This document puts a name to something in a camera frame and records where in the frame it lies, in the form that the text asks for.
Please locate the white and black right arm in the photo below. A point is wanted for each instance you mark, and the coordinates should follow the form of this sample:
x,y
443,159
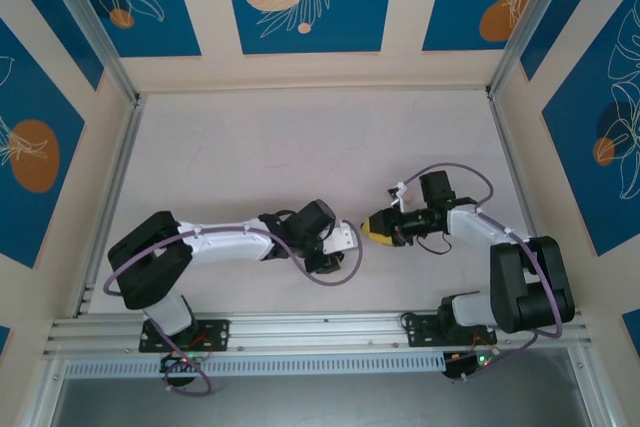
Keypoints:
x,y
475,227

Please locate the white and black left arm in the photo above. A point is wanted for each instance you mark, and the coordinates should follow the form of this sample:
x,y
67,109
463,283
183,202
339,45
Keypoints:
x,y
225,242

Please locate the grey metal panel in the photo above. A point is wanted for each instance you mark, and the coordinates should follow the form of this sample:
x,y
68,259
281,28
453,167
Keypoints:
x,y
325,402

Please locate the black controller board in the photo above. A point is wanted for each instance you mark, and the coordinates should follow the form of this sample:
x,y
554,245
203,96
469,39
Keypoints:
x,y
460,367
175,362

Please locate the long aluminium base rail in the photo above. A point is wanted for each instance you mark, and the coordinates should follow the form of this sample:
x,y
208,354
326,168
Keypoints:
x,y
325,332

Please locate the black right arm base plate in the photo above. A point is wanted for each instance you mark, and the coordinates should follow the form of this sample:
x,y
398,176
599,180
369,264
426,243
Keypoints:
x,y
420,329

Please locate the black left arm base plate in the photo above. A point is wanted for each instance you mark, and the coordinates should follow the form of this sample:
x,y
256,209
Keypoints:
x,y
215,334

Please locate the aluminium frame post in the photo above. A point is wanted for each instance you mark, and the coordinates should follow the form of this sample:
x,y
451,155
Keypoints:
x,y
90,32
535,17

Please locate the aluminium frame leg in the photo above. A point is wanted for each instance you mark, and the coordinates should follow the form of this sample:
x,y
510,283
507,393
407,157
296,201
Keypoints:
x,y
42,397
595,392

